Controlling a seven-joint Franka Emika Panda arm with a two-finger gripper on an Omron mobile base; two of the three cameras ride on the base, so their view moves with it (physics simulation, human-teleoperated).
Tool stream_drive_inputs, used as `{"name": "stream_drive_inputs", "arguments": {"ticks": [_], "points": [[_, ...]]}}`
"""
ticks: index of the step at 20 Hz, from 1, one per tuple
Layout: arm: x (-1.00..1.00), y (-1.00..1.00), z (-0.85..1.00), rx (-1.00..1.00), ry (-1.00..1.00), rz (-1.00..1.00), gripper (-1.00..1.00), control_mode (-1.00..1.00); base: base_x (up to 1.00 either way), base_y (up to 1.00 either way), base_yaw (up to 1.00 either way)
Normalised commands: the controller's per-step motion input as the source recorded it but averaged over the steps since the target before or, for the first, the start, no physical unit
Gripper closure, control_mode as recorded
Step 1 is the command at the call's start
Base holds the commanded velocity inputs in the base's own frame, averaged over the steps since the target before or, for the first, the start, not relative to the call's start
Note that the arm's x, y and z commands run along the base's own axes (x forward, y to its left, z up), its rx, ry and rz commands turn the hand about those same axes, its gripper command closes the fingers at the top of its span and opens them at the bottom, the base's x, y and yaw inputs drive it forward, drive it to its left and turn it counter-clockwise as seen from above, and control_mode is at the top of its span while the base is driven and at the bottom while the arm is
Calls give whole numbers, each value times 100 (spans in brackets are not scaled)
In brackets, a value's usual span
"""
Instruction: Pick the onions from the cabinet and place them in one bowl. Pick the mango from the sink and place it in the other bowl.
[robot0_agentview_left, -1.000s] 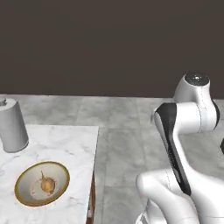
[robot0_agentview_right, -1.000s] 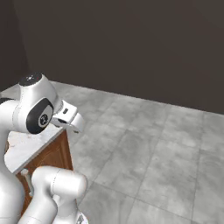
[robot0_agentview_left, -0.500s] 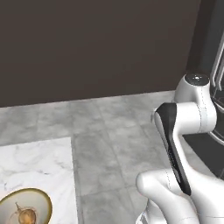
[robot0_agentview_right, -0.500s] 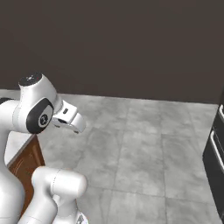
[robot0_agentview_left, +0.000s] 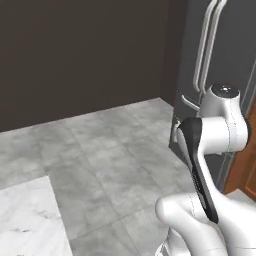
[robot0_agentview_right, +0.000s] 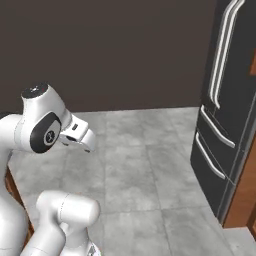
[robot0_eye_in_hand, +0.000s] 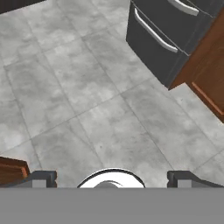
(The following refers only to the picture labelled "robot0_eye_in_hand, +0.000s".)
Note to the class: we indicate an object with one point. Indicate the dark cabinet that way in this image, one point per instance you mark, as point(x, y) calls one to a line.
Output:
point(17, 4)

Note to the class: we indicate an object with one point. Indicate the brown wooden cabinet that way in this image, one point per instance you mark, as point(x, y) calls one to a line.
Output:
point(204, 70)
point(11, 172)

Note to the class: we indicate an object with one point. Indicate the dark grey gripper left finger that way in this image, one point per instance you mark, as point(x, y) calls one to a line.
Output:
point(43, 178)

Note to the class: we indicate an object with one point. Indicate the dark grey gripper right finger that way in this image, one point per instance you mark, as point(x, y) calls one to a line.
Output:
point(182, 178)

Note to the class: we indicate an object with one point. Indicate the dark grey drawer front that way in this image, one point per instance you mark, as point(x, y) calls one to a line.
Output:
point(151, 55)
point(178, 20)

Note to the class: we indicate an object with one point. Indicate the white round black-rimmed object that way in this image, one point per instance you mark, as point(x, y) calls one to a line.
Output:
point(110, 180)

